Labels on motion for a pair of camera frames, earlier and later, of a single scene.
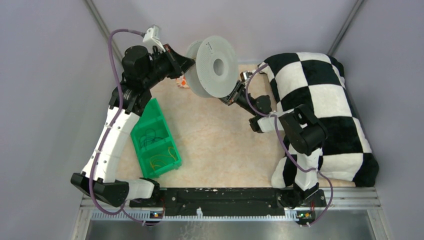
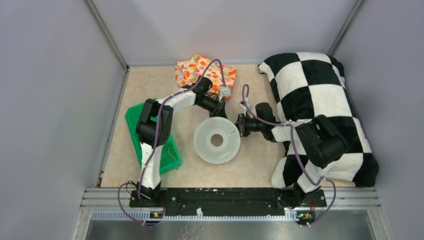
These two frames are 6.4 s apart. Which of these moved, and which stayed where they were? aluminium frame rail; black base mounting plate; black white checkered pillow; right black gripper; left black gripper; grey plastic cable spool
Moved: left black gripper; right black gripper; grey plastic cable spool
Stayed: black base mounting plate; black white checkered pillow; aluminium frame rail
